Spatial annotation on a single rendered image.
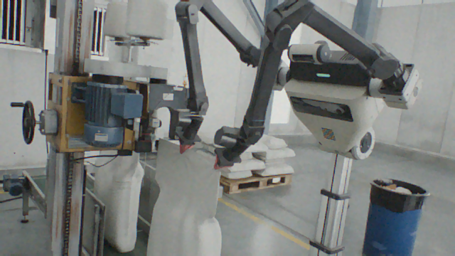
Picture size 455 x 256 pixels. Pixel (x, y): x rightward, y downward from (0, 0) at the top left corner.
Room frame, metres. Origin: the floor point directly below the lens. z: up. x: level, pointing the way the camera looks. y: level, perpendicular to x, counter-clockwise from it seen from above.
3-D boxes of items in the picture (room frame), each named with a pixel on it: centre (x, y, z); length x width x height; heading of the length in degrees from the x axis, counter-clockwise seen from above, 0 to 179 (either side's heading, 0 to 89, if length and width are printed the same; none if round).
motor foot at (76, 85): (1.47, 0.57, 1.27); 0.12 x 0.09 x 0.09; 130
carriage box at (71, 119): (1.63, 0.62, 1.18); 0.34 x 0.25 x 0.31; 130
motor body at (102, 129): (1.42, 0.49, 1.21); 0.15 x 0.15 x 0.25
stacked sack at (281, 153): (5.01, -0.65, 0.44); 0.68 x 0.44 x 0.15; 130
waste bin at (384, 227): (3.08, -1.55, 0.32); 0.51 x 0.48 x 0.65; 130
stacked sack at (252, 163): (4.60, -0.21, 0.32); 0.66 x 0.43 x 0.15; 132
